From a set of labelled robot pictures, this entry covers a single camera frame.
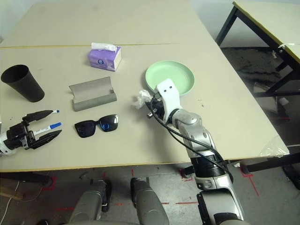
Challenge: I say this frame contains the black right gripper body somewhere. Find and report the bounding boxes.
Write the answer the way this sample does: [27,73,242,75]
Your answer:
[145,97,168,120]

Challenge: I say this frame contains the grey glasses case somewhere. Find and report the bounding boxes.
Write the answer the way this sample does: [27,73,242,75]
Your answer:
[68,76,117,112]

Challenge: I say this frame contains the black plastic cup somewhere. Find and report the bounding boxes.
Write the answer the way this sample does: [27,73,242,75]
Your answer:
[0,64,45,103]

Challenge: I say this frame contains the white tissue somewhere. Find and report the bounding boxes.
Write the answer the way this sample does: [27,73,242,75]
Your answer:
[134,89,153,110]

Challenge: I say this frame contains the neighbouring table black frame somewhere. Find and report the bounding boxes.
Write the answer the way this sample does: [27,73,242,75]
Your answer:
[215,0,300,99]

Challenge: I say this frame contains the clear plastic film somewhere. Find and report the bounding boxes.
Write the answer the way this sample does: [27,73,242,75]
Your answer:
[259,135,289,157]

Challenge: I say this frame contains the green plate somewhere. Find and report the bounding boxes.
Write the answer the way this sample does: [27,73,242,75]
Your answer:
[145,60,195,98]

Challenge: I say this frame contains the white marker blue cap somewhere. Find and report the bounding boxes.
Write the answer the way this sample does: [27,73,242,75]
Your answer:
[32,121,62,136]

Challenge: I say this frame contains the black sunglasses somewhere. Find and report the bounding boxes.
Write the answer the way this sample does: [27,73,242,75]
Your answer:
[74,113,119,139]

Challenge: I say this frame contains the wooden plank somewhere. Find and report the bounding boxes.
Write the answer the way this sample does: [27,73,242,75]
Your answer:
[0,185,24,201]

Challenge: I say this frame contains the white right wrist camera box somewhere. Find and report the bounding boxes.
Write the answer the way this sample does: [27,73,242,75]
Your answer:
[154,79,183,124]

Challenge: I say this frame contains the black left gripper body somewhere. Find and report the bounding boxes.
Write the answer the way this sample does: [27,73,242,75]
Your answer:
[6,121,36,150]

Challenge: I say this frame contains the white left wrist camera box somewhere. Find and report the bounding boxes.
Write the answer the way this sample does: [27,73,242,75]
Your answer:
[0,131,17,158]

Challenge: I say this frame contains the grey robot right leg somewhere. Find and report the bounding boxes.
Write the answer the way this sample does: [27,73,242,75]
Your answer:
[130,177,170,225]

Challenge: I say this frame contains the black table foot bar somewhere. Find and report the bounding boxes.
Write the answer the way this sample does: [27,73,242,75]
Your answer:
[182,151,300,181]
[0,172,52,188]

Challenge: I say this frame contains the grey robot leg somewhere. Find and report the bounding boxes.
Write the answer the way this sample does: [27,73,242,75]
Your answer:
[69,180,112,225]
[130,177,170,225]

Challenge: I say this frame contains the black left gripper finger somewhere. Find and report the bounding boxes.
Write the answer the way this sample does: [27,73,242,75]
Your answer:
[22,109,53,122]
[30,129,63,150]

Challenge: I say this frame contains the purple tissue pack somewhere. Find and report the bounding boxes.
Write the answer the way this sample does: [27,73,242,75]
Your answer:
[87,42,122,72]

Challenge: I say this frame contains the grey robot left leg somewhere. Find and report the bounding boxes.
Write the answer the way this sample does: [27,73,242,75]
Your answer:
[69,180,112,225]

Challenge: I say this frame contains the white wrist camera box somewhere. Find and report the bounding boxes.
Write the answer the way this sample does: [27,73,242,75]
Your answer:
[154,79,183,124]
[0,131,17,158]

